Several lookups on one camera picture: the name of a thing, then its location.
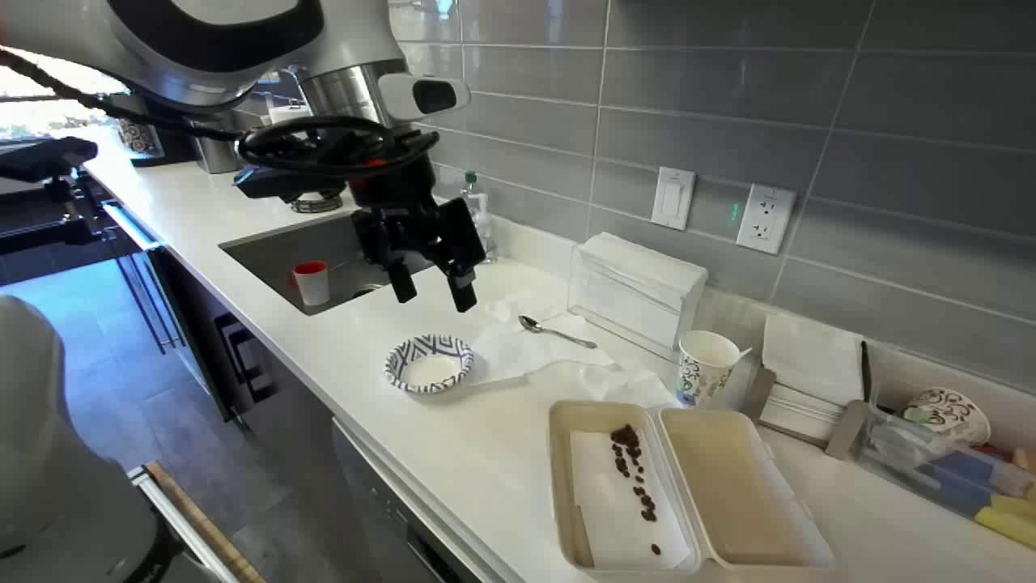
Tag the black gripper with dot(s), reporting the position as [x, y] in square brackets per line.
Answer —
[410, 205]

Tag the metal spoon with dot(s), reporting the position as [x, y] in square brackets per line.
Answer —
[531, 321]

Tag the brown coffee beans pile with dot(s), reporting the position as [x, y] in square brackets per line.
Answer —
[626, 442]

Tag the white cutting board tray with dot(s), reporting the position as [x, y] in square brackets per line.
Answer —
[746, 497]

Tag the blue patterned paper bowl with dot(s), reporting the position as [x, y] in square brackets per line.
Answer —
[428, 373]

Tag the red and white cup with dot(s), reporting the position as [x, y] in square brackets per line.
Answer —
[311, 286]

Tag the patterned paper cup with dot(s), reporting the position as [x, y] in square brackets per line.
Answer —
[706, 360]

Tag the clear sanitizer bottle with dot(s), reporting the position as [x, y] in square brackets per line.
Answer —
[488, 226]

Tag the clear crumpled plastic wrap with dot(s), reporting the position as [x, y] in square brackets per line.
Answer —
[519, 352]

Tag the stainless steel sink basin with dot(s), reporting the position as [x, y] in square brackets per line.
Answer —
[280, 252]

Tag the white napkin dispenser box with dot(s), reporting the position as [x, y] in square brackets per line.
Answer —
[637, 286]

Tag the dark cabinet drawers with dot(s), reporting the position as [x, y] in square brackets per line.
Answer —
[239, 356]

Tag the stainless dishwasher front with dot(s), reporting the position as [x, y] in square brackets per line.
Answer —
[410, 506]

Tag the white napkin liner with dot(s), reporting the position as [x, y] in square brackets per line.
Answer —
[602, 506]

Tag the black coffee machine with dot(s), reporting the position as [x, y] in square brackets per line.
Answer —
[149, 140]

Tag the wooden cart edge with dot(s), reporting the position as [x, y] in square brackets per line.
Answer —
[198, 522]

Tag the white paper towel stack box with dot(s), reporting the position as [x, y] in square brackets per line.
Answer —
[812, 360]

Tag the black equipment stand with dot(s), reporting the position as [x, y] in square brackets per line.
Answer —
[42, 157]

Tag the clear box of coloured packets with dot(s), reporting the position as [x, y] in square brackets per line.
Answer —
[949, 480]

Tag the white light switch plate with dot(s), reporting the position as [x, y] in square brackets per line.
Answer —
[674, 198]

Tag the white wall outlet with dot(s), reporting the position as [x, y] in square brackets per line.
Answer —
[766, 219]

